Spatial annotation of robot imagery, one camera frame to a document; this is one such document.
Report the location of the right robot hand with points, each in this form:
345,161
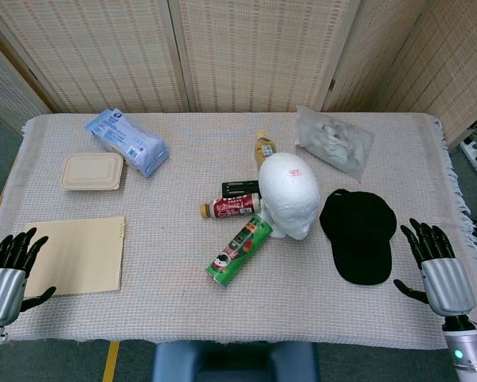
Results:
445,278

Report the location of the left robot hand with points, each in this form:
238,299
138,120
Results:
3,278

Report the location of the black baseball cap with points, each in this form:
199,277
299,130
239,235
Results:
359,236

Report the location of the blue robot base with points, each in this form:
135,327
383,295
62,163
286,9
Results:
234,362

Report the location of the white foam mannequin head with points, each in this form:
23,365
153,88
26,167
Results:
290,195

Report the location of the beige paper folder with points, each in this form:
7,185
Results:
79,256

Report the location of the beige lunch box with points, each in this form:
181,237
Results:
92,172

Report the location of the clear plastic bag with cloth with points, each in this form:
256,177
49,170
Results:
335,141

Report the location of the white woven tablecloth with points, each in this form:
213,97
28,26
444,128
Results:
182,286

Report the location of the blue wet wipes pack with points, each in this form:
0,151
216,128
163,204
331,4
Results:
126,141

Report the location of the green chips can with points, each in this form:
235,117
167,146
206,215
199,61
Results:
240,250

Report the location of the yellow tea bottle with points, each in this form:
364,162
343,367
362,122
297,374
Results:
264,151

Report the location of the black rectangular comb case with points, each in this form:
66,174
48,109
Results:
240,187

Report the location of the red label drink bottle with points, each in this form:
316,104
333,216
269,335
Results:
232,205

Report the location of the woven folding screen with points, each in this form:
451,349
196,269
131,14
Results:
242,51

